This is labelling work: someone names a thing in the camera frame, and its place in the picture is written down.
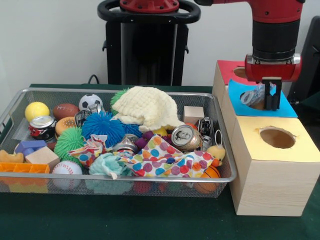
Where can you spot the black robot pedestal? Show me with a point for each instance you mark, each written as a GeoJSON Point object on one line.
{"type": "Point", "coordinates": [145, 50]}

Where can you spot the green spiky ball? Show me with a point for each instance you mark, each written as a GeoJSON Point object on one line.
{"type": "Point", "coordinates": [70, 142]}

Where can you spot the red and silver can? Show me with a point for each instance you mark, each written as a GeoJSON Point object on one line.
{"type": "Point", "coordinates": [42, 127]}

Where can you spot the crushed silver can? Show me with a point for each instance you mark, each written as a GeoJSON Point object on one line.
{"type": "Point", "coordinates": [186, 137]}

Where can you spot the polka dot cloth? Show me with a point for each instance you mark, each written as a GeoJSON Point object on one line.
{"type": "Point", "coordinates": [165, 160]}

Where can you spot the orange toy building block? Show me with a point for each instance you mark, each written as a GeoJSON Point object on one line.
{"type": "Point", "coordinates": [22, 167]}

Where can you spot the green cloth side table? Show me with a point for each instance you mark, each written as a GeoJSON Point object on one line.
{"type": "Point", "coordinates": [312, 102]}

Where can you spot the blue spiky ball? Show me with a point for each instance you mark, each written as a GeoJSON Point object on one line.
{"type": "Point", "coordinates": [102, 127]}

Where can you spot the smooth yellow ball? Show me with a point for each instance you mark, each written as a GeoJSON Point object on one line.
{"type": "Point", "coordinates": [37, 111]}

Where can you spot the plain wooden cube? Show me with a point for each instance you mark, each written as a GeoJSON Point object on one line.
{"type": "Point", "coordinates": [41, 157]}

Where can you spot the wooden box with three holes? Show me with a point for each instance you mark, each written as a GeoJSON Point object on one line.
{"type": "Point", "coordinates": [270, 175]}

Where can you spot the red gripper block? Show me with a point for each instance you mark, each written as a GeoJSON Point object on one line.
{"type": "Point", "coordinates": [272, 70]}

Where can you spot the black upright panel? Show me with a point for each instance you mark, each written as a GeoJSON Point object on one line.
{"type": "Point", "coordinates": [312, 65]}

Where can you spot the white knitted cloth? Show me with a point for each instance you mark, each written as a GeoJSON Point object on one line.
{"type": "Point", "coordinates": [147, 107]}

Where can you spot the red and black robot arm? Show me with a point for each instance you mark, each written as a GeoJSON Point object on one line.
{"type": "Point", "coordinates": [275, 30]}

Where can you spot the clear plastic bottle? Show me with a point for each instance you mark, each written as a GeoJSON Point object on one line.
{"type": "Point", "coordinates": [252, 96]}

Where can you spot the small white baseball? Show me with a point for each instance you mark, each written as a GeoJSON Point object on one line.
{"type": "Point", "coordinates": [66, 170]}

